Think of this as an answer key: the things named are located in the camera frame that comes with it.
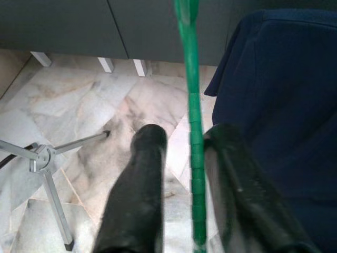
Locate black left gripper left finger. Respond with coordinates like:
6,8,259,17
93,123,169,253

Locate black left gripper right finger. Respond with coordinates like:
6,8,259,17
204,123,321,253

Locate navy blue shirt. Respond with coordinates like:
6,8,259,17
204,9,337,253

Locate green plastic hanger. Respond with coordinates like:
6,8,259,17
172,0,207,250

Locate black TV console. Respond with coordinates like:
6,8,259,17
0,0,337,77

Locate silver metal clothes rack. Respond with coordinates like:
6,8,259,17
0,131,111,251

